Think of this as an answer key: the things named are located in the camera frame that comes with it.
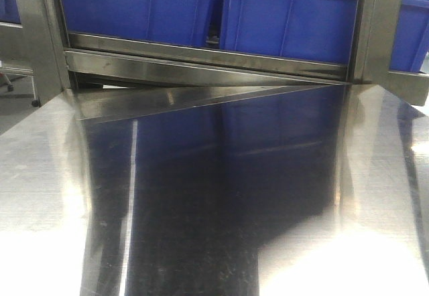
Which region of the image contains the large blue bin on shelf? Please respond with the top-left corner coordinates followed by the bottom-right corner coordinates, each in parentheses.
top-left (220, 0), bottom-right (357, 64)

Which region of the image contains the stainless steel table shelf frame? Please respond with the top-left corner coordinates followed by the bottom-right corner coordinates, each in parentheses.
top-left (0, 0), bottom-right (429, 123)

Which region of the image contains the blue bin far right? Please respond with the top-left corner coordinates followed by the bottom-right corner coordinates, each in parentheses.
top-left (390, 0), bottom-right (428, 73)

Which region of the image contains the blue bin on shelf left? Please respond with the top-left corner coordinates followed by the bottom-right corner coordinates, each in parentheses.
top-left (61, 0), bottom-right (215, 47)

